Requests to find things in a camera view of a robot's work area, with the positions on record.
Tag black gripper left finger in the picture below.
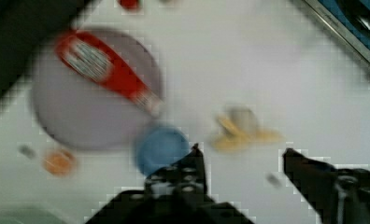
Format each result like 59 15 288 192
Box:
85 145 254 224

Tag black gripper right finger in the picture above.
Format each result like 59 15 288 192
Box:
282 148 370 224

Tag plush peeled banana toy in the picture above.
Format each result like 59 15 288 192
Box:
211 106 283 152

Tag green mug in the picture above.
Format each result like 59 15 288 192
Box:
0 207 67 224

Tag blue cup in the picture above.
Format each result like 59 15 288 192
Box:
135 125 190 176

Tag orange slice toy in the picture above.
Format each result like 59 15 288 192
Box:
42 149 77 176

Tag grey round plate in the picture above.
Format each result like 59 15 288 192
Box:
31 29 164 150

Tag red ketchup bottle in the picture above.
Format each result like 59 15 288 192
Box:
54 31 163 117

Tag black object on blue surface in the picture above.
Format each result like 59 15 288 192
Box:
336 0 370 38

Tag red object at top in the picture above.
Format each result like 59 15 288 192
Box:
118 0 139 10

